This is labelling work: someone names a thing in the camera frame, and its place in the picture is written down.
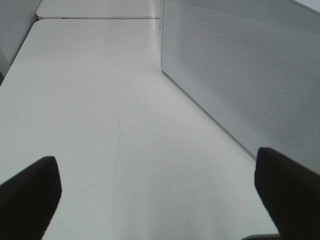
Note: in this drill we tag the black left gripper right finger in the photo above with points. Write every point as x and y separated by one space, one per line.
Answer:
290 193

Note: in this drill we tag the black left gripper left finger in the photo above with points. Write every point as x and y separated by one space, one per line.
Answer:
29 199

